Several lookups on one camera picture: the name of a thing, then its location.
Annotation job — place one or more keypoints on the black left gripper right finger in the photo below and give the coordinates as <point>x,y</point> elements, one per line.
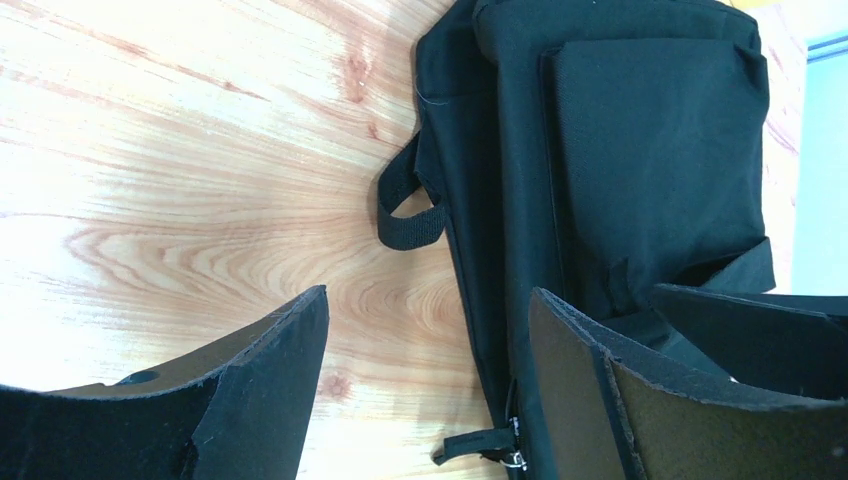
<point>616,409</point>

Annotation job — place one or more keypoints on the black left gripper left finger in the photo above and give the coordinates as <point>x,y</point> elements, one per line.
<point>237,408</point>

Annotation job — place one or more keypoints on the black fabric student bag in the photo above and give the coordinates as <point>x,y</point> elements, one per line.
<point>594,149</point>

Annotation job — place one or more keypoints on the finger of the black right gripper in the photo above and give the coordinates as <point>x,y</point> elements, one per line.
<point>793,344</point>

